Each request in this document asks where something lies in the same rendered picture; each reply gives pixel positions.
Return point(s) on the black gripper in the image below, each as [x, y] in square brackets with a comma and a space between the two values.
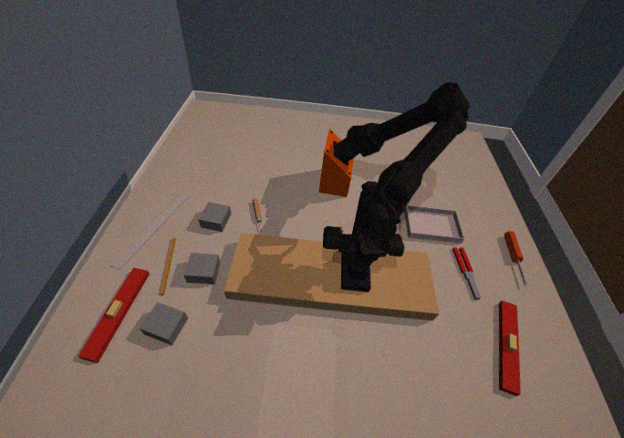
[334, 239]

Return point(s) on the red flat bar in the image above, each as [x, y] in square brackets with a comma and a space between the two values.
[116, 312]
[509, 373]

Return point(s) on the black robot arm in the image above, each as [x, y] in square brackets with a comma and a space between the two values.
[381, 204]

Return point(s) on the tan wooden floor panel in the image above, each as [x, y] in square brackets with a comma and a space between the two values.
[302, 273]

